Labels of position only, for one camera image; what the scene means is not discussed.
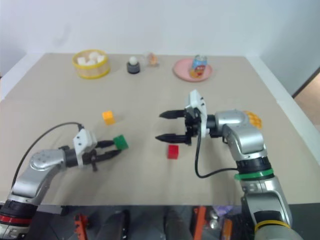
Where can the red cube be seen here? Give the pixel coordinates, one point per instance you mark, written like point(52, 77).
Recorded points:
point(173, 152)

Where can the yellow honeycomb toy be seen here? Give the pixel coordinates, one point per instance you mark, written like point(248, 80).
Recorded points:
point(255, 120)

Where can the green cube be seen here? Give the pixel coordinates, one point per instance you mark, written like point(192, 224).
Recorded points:
point(121, 143)

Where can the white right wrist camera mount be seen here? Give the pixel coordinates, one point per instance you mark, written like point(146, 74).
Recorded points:
point(200, 105)

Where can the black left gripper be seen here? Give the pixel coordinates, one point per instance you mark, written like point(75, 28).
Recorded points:
point(88, 157)

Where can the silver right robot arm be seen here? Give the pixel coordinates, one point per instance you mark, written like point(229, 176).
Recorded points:
point(250, 142)

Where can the black cup with white ball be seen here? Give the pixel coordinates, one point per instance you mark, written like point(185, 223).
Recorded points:
point(133, 69)

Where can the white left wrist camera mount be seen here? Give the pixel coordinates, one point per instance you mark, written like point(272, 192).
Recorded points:
point(82, 141)

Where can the pink plate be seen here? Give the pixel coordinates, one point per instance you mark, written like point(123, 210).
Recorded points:
point(181, 71)

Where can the yellow round basket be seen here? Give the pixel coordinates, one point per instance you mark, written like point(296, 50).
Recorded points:
point(92, 71)

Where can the orange cube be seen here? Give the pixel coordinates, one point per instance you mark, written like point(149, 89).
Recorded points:
point(109, 118)

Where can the orange clamp frame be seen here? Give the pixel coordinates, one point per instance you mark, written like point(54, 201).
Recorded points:
point(80, 226)
point(199, 222)

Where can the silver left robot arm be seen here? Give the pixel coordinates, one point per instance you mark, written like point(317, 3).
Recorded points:
point(37, 163)

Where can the printed drink can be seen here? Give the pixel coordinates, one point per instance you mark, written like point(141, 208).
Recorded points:
point(199, 67)

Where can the white ball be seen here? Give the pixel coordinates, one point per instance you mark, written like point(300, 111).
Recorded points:
point(133, 60)

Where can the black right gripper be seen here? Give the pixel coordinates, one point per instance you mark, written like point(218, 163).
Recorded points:
point(192, 125)

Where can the white block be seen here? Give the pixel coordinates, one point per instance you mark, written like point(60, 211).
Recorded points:
point(93, 55)
point(91, 62)
point(81, 61)
point(100, 59)

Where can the clear small cup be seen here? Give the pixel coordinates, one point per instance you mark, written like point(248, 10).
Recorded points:
point(151, 59)

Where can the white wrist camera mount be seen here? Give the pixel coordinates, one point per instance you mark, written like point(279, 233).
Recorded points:
point(82, 141)
point(200, 105)

